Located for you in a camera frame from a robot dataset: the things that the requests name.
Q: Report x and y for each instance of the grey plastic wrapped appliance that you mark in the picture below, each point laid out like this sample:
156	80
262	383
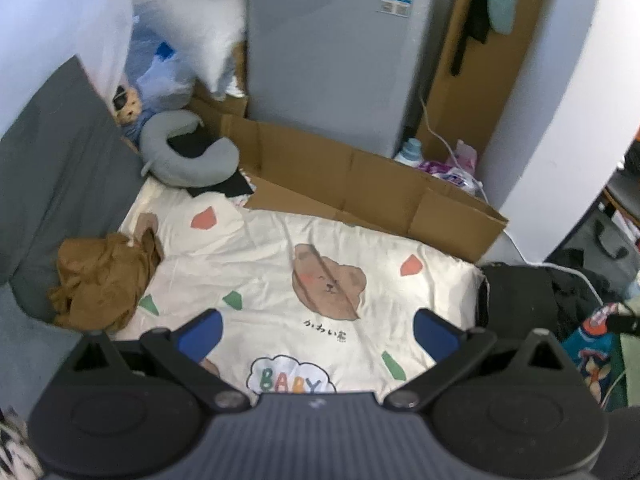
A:
350	70

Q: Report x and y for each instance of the black garment pile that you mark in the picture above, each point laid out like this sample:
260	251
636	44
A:
572	295

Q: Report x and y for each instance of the purple white detergent bag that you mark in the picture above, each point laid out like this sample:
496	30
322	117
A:
458	170

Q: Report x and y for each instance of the blue patterned garment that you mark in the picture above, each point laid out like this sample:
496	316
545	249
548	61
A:
591	348

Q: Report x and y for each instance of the cream bear print quilt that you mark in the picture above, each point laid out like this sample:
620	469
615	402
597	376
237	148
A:
308	305

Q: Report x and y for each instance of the white pillow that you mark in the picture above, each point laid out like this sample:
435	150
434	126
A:
204	32

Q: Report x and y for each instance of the grey neck pillow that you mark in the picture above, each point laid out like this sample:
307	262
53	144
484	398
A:
178	150

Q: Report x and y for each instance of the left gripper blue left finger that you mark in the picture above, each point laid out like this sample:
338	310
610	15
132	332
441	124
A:
179	354

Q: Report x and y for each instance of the small plush bear toy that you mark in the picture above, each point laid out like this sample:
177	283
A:
127	105

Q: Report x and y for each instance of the grey bag with handle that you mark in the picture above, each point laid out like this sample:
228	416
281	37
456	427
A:
607	249

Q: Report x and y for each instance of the clear plastic bag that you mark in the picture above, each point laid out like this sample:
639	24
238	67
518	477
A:
169	81

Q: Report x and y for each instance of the blue cap detergent bottle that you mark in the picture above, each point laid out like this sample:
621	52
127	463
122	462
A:
410	153

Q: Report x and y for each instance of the grey blue pillow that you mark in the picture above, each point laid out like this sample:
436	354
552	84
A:
66	172

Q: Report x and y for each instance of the black bear pattern garment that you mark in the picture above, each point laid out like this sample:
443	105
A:
513	300

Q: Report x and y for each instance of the brown crumpled garment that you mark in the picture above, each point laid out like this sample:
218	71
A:
103	279

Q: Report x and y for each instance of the tall brown cardboard box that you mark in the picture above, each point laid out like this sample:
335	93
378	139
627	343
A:
468	106

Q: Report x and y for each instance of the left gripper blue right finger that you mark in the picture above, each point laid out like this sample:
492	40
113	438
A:
457	353

